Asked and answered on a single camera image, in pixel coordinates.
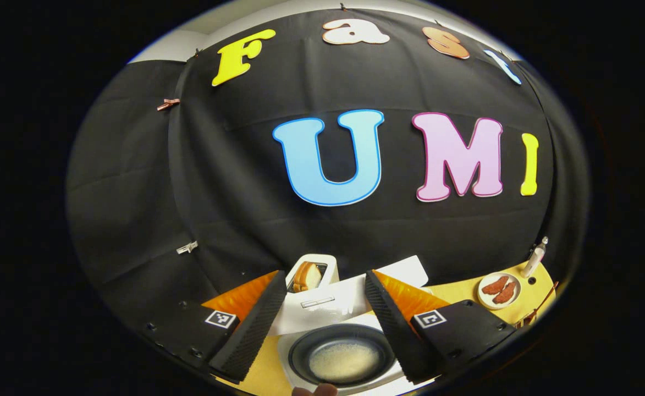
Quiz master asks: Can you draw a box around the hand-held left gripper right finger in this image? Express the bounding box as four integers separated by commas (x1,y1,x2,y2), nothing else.
364,269,517,384

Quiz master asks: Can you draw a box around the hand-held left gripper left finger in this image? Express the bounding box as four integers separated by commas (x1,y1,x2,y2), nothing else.
141,269,288,384

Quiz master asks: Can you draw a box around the white rice portion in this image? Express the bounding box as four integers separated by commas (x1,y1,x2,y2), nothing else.
308,341,381,384

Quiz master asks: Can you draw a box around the white rice cooker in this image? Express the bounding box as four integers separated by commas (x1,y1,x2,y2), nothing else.
270,255,438,396

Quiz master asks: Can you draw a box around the brown wooden spoon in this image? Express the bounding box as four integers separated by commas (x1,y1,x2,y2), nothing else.
520,282,559,325

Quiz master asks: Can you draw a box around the bread slice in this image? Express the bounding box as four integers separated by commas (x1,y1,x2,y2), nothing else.
292,262,323,293

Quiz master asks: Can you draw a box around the white toaster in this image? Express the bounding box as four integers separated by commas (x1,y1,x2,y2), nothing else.
286,254,338,293

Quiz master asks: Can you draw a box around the white round plate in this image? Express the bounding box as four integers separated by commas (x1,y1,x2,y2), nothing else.
477,272,521,310

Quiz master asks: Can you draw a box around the red-brown sausage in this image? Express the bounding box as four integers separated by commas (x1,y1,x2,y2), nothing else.
482,276,510,295
492,282,517,304

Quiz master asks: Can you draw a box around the small bottle with pink label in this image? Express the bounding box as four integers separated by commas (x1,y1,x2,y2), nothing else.
522,236,549,278

